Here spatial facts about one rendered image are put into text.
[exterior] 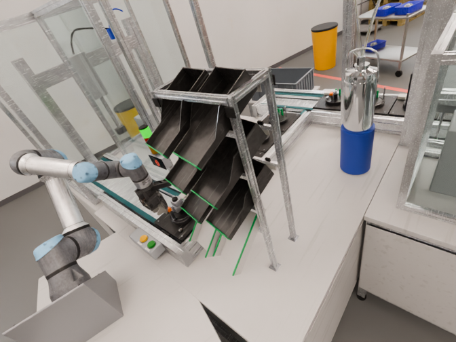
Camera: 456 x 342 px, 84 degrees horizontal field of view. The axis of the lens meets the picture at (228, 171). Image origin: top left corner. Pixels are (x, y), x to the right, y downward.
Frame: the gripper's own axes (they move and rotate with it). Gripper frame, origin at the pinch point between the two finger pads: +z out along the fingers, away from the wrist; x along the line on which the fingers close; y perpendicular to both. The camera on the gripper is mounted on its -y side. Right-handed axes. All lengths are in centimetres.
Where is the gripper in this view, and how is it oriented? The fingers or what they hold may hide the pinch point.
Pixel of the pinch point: (166, 210)
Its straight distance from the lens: 129.9
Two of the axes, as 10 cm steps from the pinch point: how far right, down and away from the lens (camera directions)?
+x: 7.5, 2.4, -6.2
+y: -6.1, 6.1, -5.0
